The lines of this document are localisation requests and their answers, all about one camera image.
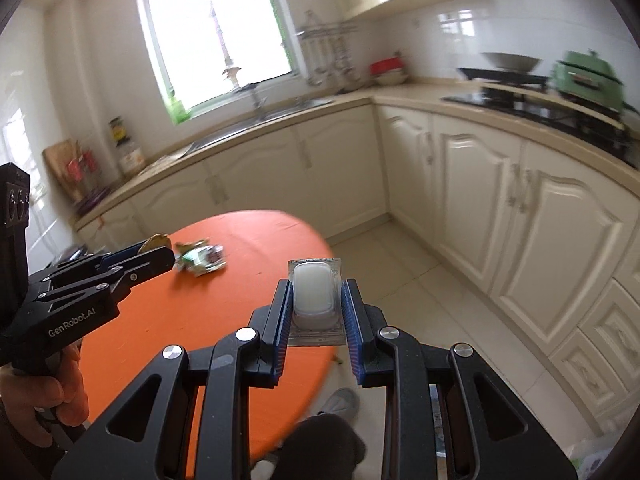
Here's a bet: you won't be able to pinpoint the brown food scrap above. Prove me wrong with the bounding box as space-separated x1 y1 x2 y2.
138 233 172 255

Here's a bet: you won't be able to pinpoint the white blister pack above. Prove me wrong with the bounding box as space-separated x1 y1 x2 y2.
288 258 346 347

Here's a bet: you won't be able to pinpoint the person's left hand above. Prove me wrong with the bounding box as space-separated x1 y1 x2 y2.
1 342 89 448

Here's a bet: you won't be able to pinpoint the green white printed wrapper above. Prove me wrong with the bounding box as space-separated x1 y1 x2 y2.
175 238 227 276

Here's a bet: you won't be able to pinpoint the red utensil rack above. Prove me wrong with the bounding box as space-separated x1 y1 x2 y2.
66 150 111 217

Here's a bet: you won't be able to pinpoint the orange round tablecloth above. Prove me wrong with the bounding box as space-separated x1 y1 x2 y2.
79 209 336 480

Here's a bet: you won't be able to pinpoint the glass jar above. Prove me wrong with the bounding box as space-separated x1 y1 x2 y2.
116 140 146 178

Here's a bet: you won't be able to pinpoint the wooden cutting board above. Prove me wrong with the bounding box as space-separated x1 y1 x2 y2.
42 140 87 203

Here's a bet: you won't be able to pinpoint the yellow black bottle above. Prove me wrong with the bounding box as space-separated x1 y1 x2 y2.
108 117 128 145

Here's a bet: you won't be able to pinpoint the grey shoe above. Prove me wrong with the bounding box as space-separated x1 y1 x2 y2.
318 388 360 424

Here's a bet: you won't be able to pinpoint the green dish soap bottle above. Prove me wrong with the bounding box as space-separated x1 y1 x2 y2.
167 90 191 125

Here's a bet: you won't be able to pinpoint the person's dark trouser leg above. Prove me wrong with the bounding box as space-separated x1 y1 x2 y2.
270 413 367 479

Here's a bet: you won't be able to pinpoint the cream lower cabinets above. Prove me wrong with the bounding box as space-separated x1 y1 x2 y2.
77 98 639 432

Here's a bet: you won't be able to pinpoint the chrome faucet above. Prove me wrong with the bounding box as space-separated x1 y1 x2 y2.
222 65 267 122

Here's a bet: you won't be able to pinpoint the stainless steel sink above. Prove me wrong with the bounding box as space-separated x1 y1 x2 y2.
184 98 333 155

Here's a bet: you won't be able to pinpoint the window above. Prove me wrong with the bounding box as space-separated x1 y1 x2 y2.
138 0 300 114

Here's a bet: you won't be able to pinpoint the red lidded bowl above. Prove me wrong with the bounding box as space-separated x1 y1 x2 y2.
369 53 409 86

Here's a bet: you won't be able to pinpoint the black gas stove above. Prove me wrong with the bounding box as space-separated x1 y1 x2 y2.
443 67 634 162

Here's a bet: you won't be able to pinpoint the green electric cooker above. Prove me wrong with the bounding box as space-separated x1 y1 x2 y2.
550 50 625 113

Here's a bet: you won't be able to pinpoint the steel wok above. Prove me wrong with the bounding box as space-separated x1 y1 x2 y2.
480 52 541 74

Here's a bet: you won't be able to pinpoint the hanging utensil rail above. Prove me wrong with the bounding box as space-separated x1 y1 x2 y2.
296 10 362 94

